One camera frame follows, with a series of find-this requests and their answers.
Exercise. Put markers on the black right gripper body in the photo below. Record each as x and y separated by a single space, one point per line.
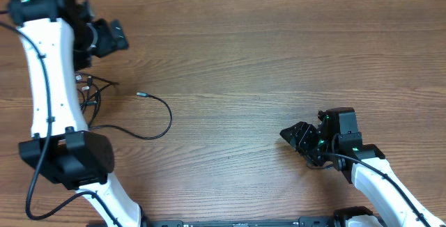
326 142

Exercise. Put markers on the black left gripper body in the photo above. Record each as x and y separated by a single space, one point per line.
100 41

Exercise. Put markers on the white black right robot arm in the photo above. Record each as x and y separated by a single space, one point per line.
372 174

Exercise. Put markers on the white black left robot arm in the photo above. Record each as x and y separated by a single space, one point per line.
60 37

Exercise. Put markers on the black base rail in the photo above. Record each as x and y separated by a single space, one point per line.
300 222

